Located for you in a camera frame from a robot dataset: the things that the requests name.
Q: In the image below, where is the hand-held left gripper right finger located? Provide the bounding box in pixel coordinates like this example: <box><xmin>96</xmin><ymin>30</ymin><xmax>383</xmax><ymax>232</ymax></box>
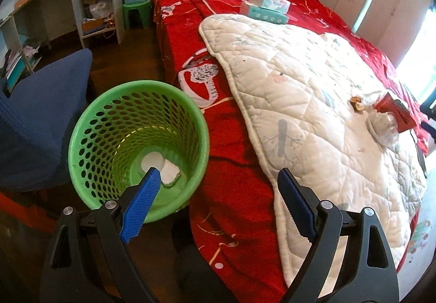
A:
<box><xmin>277</xmin><ymin>168</ymin><xmax>400</xmax><ymax>303</ymax></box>

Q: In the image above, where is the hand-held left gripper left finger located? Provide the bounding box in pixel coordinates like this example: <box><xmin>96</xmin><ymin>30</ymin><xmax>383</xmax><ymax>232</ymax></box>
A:
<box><xmin>40</xmin><ymin>167</ymin><xmax>161</xmax><ymax>303</ymax></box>

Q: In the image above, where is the green plastic mesh basket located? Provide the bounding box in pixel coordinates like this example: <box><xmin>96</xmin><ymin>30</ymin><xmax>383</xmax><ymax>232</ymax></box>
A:
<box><xmin>68</xmin><ymin>81</ymin><xmax>210</xmax><ymax>224</ymax></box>

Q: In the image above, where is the clear plastic wrapper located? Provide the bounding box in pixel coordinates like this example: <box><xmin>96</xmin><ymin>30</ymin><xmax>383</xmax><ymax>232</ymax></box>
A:
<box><xmin>366</xmin><ymin>112</ymin><xmax>399</xmax><ymax>147</ymax></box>

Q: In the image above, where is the orange brown food scrap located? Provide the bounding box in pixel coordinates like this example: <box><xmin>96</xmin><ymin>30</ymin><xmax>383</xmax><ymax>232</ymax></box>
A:
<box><xmin>349</xmin><ymin>97</ymin><xmax>367</xmax><ymax>113</ymax></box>

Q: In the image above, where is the pink and red snack packet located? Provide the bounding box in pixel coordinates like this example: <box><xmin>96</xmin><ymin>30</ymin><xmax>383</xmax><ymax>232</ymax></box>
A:
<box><xmin>374</xmin><ymin>92</ymin><xmax>418</xmax><ymax>133</ymax></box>

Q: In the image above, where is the white crumpled tissue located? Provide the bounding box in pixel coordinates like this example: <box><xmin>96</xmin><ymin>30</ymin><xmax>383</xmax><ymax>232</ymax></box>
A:
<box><xmin>160</xmin><ymin>160</ymin><xmax>181</xmax><ymax>187</ymax></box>

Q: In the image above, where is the white round paper piece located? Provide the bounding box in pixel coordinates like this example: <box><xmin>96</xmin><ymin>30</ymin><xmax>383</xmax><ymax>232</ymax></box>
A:
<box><xmin>141</xmin><ymin>152</ymin><xmax>166</xmax><ymax>172</ymax></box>

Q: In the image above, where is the white quilted blanket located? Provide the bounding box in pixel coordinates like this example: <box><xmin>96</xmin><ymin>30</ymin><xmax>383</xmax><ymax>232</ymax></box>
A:
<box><xmin>198</xmin><ymin>14</ymin><xmax>428</xmax><ymax>288</ymax></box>

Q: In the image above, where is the red patterned blanket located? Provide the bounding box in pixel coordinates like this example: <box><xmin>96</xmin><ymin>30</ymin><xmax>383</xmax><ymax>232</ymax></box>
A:
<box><xmin>152</xmin><ymin>0</ymin><xmax>430</xmax><ymax>303</ymax></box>

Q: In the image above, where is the floral bed sheet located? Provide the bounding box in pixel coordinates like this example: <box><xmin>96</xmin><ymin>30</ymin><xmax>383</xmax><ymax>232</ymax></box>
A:
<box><xmin>400</xmin><ymin>201</ymin><xmax>435</xmax><ymax>266</ymax></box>

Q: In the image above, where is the blue cloth-covered chair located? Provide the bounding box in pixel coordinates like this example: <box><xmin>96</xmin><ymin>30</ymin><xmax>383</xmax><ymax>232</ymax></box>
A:
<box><xmin>0</xmin><ymin>48</ymin><xmax>93</xmax><ymax>193</ymax></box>

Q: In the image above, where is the stack of books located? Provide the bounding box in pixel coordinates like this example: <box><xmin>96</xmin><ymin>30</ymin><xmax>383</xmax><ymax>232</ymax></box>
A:
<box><xmin>3</xmin><ymin>38</ymin><xmax>42</xmax><ymax>87</ymax></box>

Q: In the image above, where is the teal tissue pack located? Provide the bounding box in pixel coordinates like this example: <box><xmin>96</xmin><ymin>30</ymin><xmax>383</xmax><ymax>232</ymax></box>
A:
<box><xmin>240</xmin><ymin>5</ymin><xmax>289</xmax><ymax>25</ymax></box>

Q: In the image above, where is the green plastic stool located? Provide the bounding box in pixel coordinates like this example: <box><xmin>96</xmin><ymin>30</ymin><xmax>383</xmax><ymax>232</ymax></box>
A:
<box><xmin>122</xmin><ymin>0</ymin><xmax>153</xmax><ymax>30</ymax></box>

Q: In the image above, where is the window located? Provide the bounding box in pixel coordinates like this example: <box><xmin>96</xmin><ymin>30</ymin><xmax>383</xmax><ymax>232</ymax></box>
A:
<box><xmin>397</xmin><ymin>6</ymin><xmax>436</xmax><ymax>102</ymax></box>

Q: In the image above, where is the shelf clutter pile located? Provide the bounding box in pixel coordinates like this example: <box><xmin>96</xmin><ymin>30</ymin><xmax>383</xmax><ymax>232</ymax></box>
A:
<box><xmin>82</xmin><ymin>0</ymin><xmax>117</xmax><ymax>36</ymax></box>

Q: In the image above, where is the white tissue pack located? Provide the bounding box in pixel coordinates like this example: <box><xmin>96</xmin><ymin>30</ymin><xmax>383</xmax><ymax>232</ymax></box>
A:
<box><xmin>248</xmin><ymin>0</ymin><xmax>291</xmax><ymax>14</ymax></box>

